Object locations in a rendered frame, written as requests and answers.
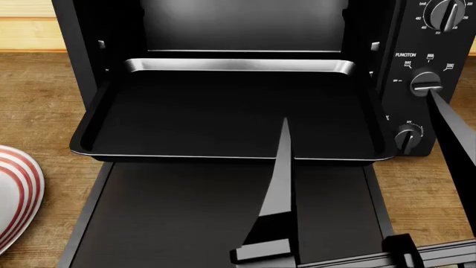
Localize black temperature knob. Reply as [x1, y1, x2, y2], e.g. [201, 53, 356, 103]
[423, 0, 467, 34]

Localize black timer knob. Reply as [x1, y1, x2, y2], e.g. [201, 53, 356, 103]
[393, 124, 423, 156]

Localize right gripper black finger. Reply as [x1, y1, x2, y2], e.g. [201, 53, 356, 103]
[426, 88, 476, 235]
[229, 116, 302, 266]

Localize black toaster oven body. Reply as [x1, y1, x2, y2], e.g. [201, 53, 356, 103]
[51, 0, 472, 168]

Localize white plate with red stripes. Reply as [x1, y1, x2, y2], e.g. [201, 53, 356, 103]
[0, 144, 46, 247]

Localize black oven door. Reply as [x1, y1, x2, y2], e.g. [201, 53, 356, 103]
[57, 161, 396, 268]

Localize black function knob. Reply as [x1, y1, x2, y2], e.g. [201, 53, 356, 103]
[409, 71, 444, 98]

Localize black baking tray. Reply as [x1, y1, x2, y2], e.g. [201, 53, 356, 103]
[69, 57, 399, 163]

